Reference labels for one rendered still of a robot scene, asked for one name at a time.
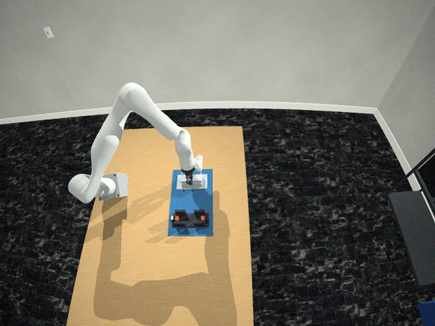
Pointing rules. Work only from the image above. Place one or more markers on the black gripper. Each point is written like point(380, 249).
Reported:
point(189, 174)

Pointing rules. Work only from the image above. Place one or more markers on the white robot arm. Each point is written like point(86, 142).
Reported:
point(131, 97)

